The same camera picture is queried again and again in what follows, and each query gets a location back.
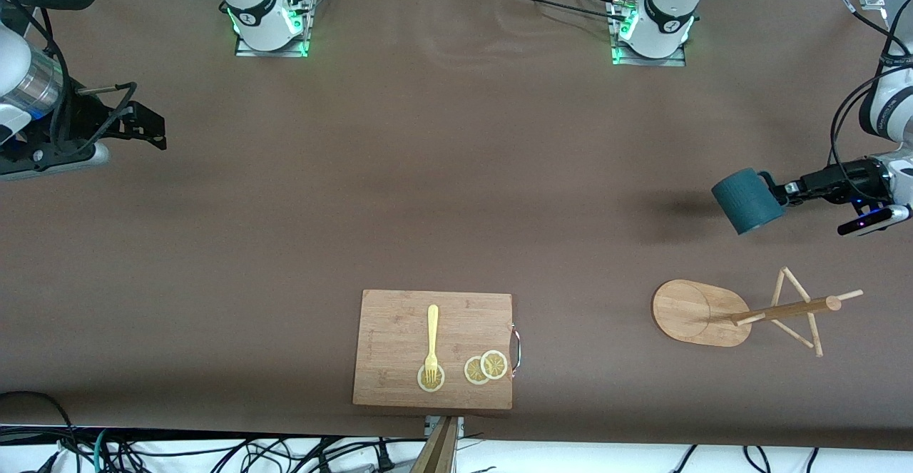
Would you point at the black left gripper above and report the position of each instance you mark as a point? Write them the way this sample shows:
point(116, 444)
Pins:
point(836, 183)

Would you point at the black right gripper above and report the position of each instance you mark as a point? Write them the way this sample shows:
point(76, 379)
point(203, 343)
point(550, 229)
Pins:
point(77, 118)

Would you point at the teal ceramic cup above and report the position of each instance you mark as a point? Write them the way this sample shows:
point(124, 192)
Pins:
point(745, 202)

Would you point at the wooden mug rack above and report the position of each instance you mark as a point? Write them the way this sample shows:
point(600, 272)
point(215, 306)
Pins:
point(692, 312)

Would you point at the bamboo cutting board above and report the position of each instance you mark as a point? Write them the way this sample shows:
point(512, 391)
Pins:
point(399, 337)

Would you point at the yellow plastic fork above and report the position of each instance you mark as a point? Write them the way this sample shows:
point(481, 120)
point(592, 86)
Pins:
point(432, 330)

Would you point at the lemon slice under fork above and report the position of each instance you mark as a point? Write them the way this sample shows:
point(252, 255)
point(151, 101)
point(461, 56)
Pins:
point(422, 380)

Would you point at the black power plug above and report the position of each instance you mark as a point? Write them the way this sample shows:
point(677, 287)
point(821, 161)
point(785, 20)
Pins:
point(385, 459)

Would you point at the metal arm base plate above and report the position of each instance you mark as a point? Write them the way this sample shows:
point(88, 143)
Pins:
point(303, 27)
point(650, 61)

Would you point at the metal post bracket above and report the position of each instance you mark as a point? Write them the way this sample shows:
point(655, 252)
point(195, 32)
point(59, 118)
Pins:
point(460, 424)

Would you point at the wooden post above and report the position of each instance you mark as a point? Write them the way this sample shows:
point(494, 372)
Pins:
point(436, 451)

